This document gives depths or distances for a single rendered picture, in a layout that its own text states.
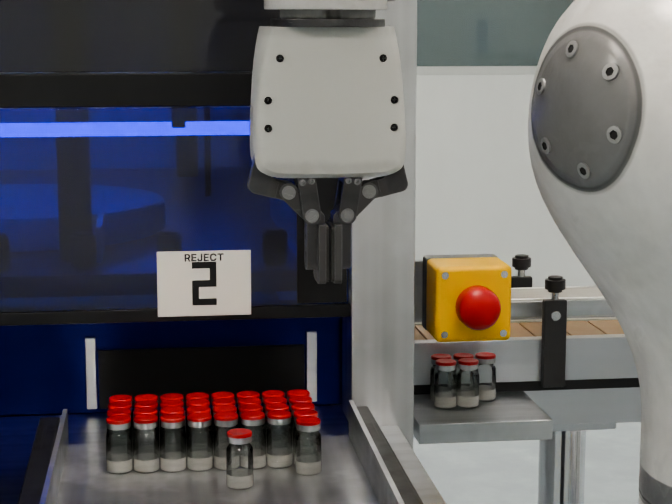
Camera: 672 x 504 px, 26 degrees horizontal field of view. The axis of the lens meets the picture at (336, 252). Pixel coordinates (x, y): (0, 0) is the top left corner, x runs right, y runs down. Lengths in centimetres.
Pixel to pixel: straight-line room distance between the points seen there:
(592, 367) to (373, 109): 64
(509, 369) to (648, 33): 97
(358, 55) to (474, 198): 517
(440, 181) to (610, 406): 456
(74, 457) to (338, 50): 50
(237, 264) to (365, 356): 15
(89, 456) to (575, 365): 52
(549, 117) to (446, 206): 550
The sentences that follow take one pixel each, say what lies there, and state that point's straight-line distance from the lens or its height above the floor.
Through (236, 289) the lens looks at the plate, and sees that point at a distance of 133.
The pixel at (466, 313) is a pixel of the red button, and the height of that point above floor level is 99.
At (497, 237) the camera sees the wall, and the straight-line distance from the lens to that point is 615.
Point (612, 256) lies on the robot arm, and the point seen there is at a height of 116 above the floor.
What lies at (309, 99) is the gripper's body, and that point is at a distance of 94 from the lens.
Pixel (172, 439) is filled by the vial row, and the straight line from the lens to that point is 123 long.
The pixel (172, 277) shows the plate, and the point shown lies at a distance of 133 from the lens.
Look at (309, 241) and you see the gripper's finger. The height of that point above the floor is 111.
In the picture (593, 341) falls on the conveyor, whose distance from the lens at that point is 152.
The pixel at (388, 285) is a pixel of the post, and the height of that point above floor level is 101.
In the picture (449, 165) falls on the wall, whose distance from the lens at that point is 607.
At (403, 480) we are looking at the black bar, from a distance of 116.
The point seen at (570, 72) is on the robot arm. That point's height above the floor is 124.
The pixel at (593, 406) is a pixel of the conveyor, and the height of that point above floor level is 86.
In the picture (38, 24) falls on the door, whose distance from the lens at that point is 132.
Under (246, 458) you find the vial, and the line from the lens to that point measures 119.
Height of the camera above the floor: 126
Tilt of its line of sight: 9 degrees down
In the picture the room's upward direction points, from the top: straight up
